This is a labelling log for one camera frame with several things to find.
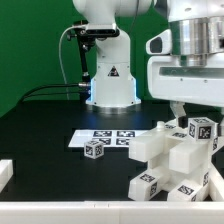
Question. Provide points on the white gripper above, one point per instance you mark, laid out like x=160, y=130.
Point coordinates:
x=198, y=85

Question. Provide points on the white tagged cube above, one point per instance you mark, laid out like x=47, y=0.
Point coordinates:
x=201, y=128

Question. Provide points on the white chair back frame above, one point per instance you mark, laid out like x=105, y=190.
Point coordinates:
x=185, y=155

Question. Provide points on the white tagged cube nut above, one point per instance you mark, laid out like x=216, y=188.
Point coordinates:
x=93, y=149

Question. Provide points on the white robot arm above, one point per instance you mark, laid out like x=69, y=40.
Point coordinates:
x=186, y=62

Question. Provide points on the white marker sheet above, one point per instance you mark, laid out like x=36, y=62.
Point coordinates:
x=110, y=138

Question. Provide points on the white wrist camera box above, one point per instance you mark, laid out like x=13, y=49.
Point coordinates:
x=160, y=44

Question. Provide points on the black camera on stand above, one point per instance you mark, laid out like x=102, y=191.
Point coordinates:
x=102, y=30

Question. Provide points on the black camera stand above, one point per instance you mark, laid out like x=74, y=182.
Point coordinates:
x=83, y=60

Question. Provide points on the white front rail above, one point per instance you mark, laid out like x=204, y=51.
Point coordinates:
x=111, y=213

